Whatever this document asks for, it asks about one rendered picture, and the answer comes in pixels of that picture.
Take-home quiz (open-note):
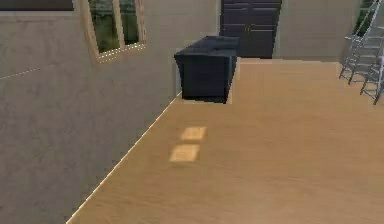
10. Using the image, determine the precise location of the dark blue sofa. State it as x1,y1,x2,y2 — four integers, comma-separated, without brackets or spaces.
173,35,241,105

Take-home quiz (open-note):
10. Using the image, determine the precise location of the dark double room door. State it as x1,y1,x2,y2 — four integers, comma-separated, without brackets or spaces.
219,0,283,60

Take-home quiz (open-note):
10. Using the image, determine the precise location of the wood framed window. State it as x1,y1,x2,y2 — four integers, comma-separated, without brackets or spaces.
79,0,148,64

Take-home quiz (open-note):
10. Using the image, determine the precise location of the grey metal ladder shelf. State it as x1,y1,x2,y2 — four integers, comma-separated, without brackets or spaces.
338,0,384,106

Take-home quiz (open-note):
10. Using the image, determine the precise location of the dark framed wall picture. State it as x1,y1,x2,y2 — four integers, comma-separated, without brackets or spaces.
0,0,75,12

